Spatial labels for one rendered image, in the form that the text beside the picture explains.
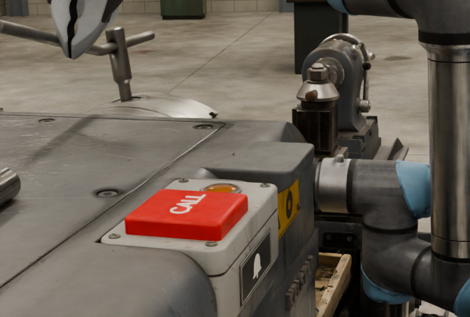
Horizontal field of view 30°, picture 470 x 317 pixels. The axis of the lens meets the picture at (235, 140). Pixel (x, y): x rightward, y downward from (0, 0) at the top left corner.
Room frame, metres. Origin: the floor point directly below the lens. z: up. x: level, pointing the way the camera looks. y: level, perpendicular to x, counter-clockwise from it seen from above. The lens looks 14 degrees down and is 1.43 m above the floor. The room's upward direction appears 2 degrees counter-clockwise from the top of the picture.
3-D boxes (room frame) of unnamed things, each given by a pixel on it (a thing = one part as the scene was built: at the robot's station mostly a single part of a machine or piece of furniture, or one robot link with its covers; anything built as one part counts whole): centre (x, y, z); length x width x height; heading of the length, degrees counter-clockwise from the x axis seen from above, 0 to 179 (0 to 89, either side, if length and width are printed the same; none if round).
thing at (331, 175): (1.16, -0.13, 1.08); 0.08 x 0.05 x 0.08; 163
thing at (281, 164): (0.67, -0.02, 1.24); 0.09 x 0.08 x 0.03; 163
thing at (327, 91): (1.59, -0.15, 1.13); 0.08 x 0.08 x 0.03
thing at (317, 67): (1.59, -0.15, 1.17); 0.04 x 0.04 x 0.03
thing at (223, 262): (0.53, 0.03, 1.23); 0.13 x 0.08 x 0.05; 163
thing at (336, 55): (2.15, -0.25, 1.01); 0.30 x 0.20 x 0.29; 163
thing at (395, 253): (1.12, -0.22, 0.98); 0.11 x 0.08 x 0.11; 36
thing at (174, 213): (0.51, 0.03, 1.26); 0.06 x 0.06 x 0.02; 73
